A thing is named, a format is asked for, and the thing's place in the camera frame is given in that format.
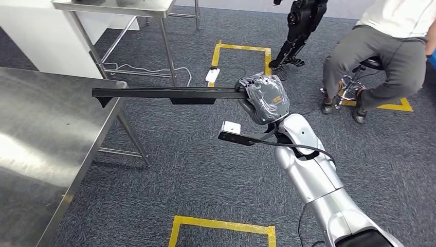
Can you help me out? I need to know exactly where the white floor cable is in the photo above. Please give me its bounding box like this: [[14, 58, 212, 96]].
[[102, 63, 192, 87]]

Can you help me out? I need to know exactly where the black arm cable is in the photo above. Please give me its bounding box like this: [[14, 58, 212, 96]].
[[253, 139, 336, 247]]

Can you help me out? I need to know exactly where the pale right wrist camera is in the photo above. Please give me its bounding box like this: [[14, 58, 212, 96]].
[[217, 121, 278, 147]]

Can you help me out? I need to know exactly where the black humanoid robot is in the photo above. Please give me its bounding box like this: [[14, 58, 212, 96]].
[[268, 0, 330, 81]]

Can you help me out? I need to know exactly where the stainless steel workbench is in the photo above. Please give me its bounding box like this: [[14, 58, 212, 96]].
[[0, 67, 153, 247], [51, 0, 202, 87]]

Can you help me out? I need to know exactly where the white partition panel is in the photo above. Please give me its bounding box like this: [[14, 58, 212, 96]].
[[0, 0, 140, 80]]

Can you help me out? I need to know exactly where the black stool with chrome base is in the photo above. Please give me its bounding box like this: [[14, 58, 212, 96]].
[[320, 56, 384, 111]]

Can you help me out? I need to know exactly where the person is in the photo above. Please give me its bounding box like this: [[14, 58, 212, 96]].
[[320, 0, 436, 124]]

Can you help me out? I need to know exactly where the white power strip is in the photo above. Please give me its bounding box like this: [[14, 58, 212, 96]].
[[205, 68, 221, 83]]

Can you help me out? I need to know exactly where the long black plastic part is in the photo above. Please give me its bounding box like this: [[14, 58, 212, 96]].
[[92, 86, 248, 109]]

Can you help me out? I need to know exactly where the yellow floor tape square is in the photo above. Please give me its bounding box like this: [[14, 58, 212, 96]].
[[208, 41, 273, 87], [168, 215, 277, 247], [340, 97, 414, 113]]

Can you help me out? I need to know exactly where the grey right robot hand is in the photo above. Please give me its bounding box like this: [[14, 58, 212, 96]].
[[235, 72, 291, 126]]

